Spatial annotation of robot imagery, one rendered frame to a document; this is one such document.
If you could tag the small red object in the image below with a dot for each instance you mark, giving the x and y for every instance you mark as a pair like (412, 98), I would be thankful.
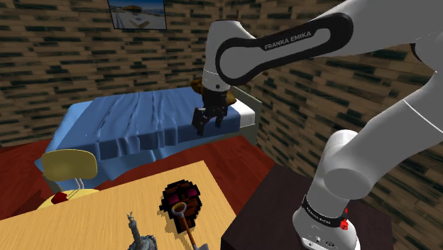
(59, 197)

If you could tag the bed with blue blanket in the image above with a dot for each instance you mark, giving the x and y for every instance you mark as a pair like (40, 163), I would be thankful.
(138, 117)

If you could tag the brown teddy bear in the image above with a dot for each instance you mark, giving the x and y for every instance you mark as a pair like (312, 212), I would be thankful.
(198, 87)

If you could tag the dark robot stand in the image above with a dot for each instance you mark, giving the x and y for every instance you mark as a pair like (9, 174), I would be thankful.
(270, 214)

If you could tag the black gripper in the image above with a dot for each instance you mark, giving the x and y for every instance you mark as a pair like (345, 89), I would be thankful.
(214, 99)

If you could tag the framed wall picture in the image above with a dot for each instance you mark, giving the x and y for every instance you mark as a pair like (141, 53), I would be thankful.
(137, 13)

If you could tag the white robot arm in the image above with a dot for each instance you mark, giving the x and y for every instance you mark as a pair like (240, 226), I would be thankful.
(380, 138)

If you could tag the grey statue figure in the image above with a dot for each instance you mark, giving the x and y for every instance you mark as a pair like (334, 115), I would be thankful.
(138, 239)

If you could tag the yellow chair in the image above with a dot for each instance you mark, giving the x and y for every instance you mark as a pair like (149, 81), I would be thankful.
(69, 166)

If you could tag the brown pixelated head figure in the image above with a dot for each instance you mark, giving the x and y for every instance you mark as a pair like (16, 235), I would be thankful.
(181, 204)

